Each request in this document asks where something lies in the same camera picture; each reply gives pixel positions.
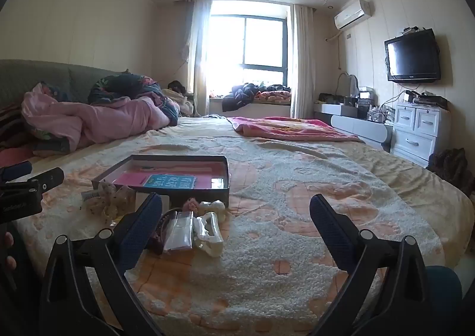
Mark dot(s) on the black flat device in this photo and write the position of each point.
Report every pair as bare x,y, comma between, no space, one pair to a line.
334,99

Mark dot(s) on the white curtain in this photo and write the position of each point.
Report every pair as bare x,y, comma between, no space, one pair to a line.
302,61

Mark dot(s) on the dark shallow cardboard box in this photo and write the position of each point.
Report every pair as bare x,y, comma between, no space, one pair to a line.
207,196

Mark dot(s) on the red striped cloth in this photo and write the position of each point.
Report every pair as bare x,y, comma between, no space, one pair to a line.
11,124

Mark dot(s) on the sheer curtain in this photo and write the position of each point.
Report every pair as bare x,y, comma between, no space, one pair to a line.
198,53

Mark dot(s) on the brown bag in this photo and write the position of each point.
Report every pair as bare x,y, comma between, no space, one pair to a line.
449,169

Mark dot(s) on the green headboard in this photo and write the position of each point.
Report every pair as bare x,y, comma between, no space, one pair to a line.
74,79

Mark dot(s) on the floral sheer hair bow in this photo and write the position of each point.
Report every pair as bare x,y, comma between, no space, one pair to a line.
111,202

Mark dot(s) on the window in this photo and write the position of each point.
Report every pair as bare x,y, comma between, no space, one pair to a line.
259,42

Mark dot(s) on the black wall television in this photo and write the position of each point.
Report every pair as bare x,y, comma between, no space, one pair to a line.
412,55

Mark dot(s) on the white hair claw clip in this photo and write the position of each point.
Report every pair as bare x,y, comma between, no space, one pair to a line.
207,235

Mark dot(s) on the pink and floral quilt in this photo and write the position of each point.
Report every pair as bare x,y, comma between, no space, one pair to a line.
111,120

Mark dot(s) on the clear plastic bag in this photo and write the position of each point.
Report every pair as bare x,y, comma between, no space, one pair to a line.
180,232

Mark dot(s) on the pink blanket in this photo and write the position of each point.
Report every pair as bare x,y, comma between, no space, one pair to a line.
289,128

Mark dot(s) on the white drawer cabinet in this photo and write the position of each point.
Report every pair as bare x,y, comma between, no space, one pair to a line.
419,131

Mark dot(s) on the pink book with blue label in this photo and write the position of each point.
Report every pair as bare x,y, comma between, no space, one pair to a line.
130,180

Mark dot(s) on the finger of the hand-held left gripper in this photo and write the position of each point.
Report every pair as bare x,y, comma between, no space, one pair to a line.
48,178
15,171

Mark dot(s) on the cream pillow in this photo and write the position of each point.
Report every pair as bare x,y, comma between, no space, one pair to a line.
182,104

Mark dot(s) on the person's left hand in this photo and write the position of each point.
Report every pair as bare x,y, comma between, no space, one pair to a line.
6,243

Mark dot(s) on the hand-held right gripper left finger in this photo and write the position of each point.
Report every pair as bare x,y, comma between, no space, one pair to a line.
139,228

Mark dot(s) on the dark jacket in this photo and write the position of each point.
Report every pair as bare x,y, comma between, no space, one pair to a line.
239,96

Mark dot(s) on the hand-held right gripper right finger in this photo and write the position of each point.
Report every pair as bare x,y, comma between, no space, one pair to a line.
334,232

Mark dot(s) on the small pink hair clip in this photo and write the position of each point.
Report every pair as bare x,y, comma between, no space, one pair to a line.
192,204

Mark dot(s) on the white air conditioner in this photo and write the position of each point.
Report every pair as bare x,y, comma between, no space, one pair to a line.
352,14

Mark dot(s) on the red floral cloth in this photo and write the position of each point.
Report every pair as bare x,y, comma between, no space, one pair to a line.
274,94

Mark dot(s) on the black set-top box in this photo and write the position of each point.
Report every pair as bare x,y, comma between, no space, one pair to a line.
432,102

